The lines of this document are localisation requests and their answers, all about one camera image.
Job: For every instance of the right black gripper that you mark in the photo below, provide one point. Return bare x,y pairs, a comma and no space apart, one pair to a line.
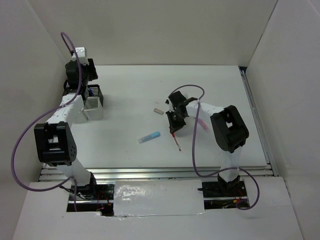
175,126

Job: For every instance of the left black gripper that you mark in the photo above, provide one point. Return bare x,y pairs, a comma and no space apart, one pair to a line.
91,68

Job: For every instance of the red ballpoint pen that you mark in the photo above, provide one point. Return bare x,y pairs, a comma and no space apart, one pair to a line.
176,142

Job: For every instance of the blue highlighter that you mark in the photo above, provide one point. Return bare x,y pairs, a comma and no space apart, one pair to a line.
149,137

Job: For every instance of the purple highlighter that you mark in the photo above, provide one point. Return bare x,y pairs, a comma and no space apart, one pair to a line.
203,125

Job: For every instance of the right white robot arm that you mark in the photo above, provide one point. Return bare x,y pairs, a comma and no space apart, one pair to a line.
229,129

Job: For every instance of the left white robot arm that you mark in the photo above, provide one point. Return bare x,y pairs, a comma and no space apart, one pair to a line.
55,143

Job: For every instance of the grey eraser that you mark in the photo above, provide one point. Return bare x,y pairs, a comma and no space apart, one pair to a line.
158,111

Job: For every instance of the white slatted organizer container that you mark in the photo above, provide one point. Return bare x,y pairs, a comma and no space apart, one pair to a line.
93,107

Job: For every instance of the shiny white cover sheet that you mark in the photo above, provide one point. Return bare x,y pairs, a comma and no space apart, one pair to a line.
158,198

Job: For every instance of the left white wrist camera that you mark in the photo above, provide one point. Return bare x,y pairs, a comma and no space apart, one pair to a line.
82,55

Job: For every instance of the aluminium rail frame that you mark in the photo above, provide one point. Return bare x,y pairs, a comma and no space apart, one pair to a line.
109,147

